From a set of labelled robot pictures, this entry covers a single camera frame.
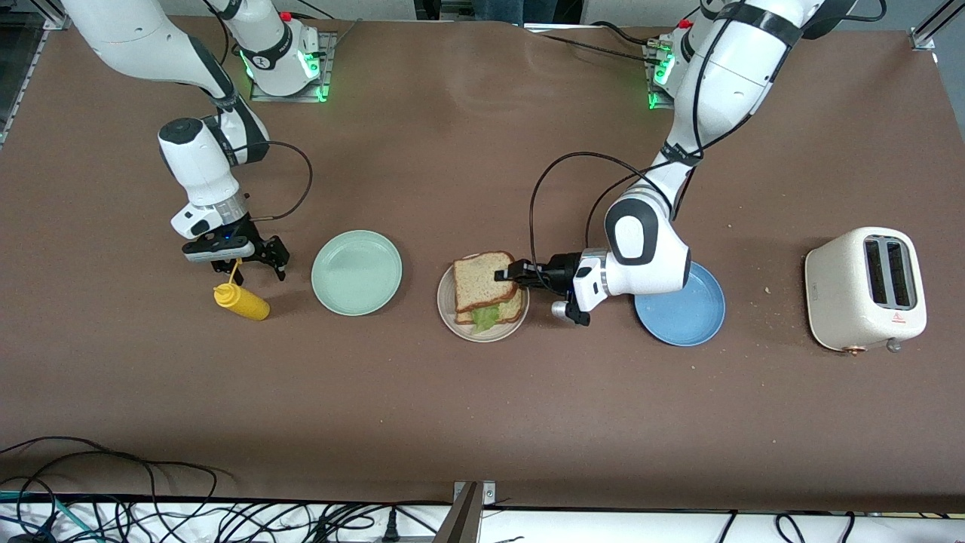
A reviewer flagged toasted bread slice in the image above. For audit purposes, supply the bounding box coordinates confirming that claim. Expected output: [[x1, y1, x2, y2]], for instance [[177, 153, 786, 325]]
[[452, 251, 519, 314], [454, 290, 525, 327]]

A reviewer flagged yellow mustard squeeze bottle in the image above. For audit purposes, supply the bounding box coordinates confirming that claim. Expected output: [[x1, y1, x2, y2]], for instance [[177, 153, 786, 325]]
[[213, 259, 271, 321]]

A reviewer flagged pale green plate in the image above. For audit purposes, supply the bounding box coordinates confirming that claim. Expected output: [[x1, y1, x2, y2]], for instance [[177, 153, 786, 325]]
[[311, 229, 403, 317]]

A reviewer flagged beige plate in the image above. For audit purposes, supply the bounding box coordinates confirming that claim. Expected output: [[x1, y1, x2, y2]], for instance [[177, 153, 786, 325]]
[[437, 260, 530, 344]]

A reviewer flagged blue plate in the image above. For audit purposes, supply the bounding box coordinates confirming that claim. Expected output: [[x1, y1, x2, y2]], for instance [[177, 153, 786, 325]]
[[633, 260, 727, 348]]

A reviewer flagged aluminium profile bar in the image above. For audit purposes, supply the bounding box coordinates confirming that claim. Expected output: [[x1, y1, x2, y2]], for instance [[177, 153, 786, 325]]
[[433, 480, 497, 543]]

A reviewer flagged white toaster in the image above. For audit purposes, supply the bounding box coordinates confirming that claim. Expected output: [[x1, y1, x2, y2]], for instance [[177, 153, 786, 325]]
[[804, 226, 928, 355]]

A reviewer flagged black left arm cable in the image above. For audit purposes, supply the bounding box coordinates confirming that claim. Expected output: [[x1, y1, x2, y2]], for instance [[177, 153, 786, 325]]
[[529, 0, 887, 291]]

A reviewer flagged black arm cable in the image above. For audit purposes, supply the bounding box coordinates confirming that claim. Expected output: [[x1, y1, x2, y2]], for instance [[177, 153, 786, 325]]
[[529, 0, 887, 291], [200, 0, 314, 222]]

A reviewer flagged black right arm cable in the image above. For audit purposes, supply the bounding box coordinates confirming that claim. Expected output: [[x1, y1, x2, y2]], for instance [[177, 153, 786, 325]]
[[200, 0, 314, 222]]

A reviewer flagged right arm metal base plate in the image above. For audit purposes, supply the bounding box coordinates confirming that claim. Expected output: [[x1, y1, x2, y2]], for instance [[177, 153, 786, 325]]
[[249, 30, 339, 103]]

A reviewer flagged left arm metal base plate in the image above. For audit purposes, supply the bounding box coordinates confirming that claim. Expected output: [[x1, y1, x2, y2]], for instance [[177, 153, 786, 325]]
[[643, 41, 683, 111]]

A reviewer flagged black braided cable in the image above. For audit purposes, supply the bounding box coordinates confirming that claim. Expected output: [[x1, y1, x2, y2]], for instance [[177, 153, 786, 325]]
[[539, 23, 664, 65]]

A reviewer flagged long black cable loop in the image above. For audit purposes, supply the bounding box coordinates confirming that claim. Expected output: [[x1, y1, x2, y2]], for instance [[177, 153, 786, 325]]
[[0, 436, 227, 543]]

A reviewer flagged aluminium frame rack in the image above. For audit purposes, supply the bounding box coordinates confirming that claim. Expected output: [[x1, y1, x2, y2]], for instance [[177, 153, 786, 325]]
[[0, 0, 80, 148]]

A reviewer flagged teal cable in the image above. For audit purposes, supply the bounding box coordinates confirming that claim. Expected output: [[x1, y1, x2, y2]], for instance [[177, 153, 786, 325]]
[[0, 490, 99, 543]]

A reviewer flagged aluminium frame corner bracket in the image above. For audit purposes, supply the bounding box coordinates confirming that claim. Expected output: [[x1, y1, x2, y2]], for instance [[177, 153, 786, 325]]
[[908, 0, 965, 52]]

